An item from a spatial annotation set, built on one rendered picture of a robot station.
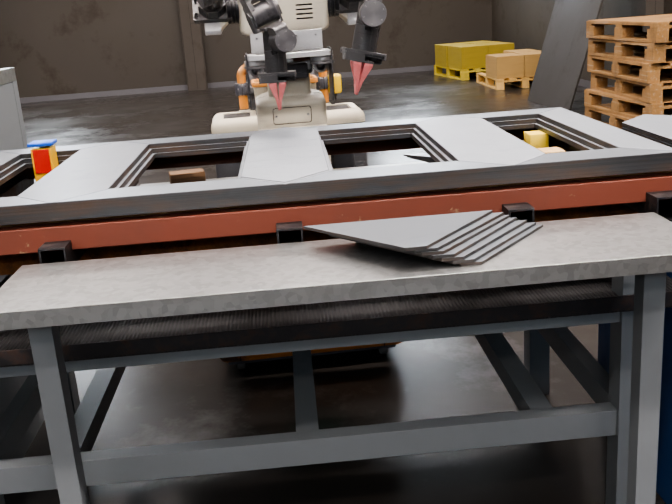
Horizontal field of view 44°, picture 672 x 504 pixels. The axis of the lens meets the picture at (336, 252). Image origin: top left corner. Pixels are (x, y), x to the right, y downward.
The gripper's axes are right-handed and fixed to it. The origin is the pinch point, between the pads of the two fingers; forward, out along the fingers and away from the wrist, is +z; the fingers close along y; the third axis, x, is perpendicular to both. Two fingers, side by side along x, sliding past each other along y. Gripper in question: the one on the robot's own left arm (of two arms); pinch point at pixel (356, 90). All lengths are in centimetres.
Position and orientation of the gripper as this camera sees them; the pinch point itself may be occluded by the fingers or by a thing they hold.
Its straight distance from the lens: 196.7
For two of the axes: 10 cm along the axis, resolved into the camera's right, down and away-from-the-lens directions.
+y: 9.8, 1.4, 1.2
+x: -0.8, -2.6, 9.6
